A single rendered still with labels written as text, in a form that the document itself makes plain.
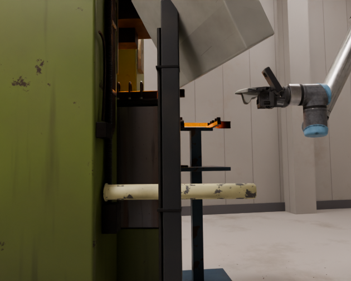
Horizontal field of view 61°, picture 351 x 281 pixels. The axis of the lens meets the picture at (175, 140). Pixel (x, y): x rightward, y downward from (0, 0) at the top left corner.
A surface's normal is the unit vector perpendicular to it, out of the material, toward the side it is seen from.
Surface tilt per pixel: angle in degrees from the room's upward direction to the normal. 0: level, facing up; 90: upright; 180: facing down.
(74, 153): 90
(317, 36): 90
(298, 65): 90
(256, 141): 90
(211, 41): 120
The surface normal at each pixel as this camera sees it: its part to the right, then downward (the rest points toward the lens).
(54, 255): -0.04, -0.07
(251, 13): 0.38, -0.07
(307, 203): 0.18, -0.07
